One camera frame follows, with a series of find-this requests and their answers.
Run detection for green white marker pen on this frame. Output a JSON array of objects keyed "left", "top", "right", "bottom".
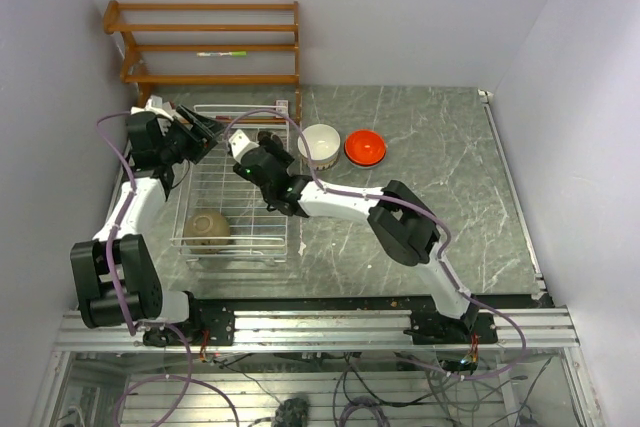
[{"left": 196, "top": 51, "right": 247, "bottom": 58}]

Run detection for black glazed patterned bowl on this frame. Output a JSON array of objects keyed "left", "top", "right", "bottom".
[{"left": 257, "top": 130, "right": 284, "bottom": 149}]

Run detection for white wire dish rack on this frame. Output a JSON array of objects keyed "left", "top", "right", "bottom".
[{"left": 170, "top": 104, "right": 291, "bottom": 266}]

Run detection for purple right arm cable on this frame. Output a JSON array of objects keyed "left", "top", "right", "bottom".
[{"left": 222, "top": 107, "right": 529, "bottom": 383}]

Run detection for aluminium rail frame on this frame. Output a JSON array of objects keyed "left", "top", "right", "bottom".
[{"left": 54, "top": 308, "right": 579, "bottom": 354}]

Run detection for beige brown ceramic bowl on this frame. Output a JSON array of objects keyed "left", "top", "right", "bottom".
[{"left": 183, "top": 209, "right": 231, "bottom": 255}]

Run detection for orange bowl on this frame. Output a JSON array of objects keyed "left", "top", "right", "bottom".
[{"left": 343, "top": 129, "right": 387, "bottom": 169}]

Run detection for wooden shelf rack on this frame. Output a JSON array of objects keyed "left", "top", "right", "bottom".
[{"left": 102, "top": 0, "right": 302, "bottom": 122}]

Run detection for white box on shelf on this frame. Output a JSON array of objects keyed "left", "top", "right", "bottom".
[{"left": 146, "top": 95, "right": 174, "bottom": 115}]

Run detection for white bowl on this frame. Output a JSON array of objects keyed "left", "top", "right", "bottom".
[{"left": 297, "top": 124, "right": 342, "bottom": 170}]

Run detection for red white package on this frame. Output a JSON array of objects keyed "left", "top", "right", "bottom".
[{"left": 274, "top": 99, "right": 289, "bottom": 116}]

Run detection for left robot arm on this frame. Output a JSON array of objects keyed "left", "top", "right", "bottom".
[{"left": 70, "top": 106, "right": 225, "bottom": 344}]

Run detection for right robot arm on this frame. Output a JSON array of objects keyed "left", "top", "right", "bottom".
[{"left": 228, "top": 129, "right": 479, "bottom": 343}]

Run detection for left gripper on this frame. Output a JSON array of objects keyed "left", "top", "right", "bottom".
[{"left": 159, "top": 104, "right": 228, "bottom": 165}]

